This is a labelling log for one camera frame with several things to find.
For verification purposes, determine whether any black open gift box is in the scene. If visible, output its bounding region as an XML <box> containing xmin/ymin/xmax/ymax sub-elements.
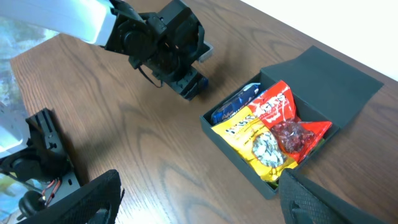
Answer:
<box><xmin>200</xmin><ymin>46</ymin><xmax>384</xmax><ymax>200</ymax></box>

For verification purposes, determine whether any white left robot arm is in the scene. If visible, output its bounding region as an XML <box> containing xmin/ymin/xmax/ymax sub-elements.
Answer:
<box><xmin>1</xmin><ymin>0</ymin><xmax>213</xmax><ymax>100</ymax></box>

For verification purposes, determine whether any green Haribo worms bag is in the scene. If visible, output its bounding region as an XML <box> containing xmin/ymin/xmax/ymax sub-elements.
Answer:
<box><xmin>268</xmin><ymin>181</ymin><xmax>279</xmax><ymax>189</ymax></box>

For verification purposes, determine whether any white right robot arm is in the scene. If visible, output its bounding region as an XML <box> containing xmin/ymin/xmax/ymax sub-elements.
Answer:
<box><xmin>1</xmin><ymin>105</ymin><xmax>380</xmax><ymax>223</ymax></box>

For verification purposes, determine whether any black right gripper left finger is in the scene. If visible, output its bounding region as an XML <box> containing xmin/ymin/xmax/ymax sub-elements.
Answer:
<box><xmin>21</xmin><ymin>169</ymin><xmax>124</xmax><ymax>224</ymax></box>

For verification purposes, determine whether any blue Oreo cookie pack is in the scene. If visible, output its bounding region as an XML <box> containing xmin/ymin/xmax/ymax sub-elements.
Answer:
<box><xmin>211</xmin><ymin>83</ymin><xmax>260</xmax><ymax>125</ymax></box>

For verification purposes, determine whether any black left camera cable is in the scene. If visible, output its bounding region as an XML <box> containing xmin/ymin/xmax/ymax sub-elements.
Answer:
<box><xmin>136</xmin><ymin>63</ymin><xmax>164</xmax><ymax>89</ymax></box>

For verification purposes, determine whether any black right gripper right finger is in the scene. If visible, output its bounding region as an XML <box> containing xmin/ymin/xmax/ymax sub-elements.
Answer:
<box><xmin>279</xmin><ymin>169</ymin><xmax>383</xmax><ymax>224</ymax></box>

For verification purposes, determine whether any yellow sunflower seed bag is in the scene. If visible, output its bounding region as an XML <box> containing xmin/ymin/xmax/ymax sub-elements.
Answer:
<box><xmin>212</xmin><ymin>106</ymin><xmax>298</xmax><ymax>182</ymax></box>

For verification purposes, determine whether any red Hacks candy bag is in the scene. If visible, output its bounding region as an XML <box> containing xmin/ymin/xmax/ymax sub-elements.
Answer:
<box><xmin>248</xmin><ymin>81</ymin><xmax>332</xmax><ymax>163</ymax></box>

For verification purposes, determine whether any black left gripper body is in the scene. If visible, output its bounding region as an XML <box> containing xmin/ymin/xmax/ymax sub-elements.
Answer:
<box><xmin>129</xmin><ymin>0</ymin><xmax>210</xmax><ymax>101</ymax></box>

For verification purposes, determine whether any blue Eclipse mints box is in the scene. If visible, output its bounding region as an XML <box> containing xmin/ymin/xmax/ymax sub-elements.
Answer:
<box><xmin>193</xmin><ymin>76</ymin><xmax>208</xmax><ymax>95</ymax></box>

